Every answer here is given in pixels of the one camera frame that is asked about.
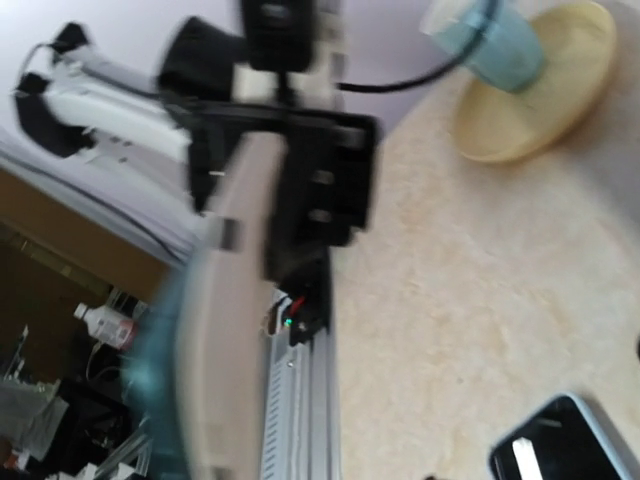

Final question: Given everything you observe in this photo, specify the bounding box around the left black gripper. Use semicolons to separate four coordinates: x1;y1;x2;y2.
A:
195;102;378;280

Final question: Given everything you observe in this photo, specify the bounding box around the clear white phone case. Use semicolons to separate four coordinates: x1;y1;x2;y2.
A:
175;133;284;479

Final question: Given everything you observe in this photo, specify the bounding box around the black phone front table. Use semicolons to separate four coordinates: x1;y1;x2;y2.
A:
489;397;619;480

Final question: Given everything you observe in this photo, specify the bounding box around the light blue phone case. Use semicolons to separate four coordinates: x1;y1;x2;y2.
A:
487;393;640;480

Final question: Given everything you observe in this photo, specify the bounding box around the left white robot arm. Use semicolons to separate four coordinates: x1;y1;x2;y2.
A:
14;12;379;282

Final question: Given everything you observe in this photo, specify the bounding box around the light blue small case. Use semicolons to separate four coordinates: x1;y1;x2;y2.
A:
420;0;545;92

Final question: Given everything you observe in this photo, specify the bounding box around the clear plastic bottle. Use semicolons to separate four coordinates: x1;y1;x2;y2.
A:
74;303;136;350

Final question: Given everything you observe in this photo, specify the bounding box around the beige round plate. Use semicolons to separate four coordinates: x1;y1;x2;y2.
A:
452;1;618;163

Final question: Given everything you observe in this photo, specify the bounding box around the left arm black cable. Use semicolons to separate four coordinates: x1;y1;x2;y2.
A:
337;0;501;94

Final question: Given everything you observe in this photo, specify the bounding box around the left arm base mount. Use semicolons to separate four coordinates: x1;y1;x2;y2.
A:
278;248;333;346

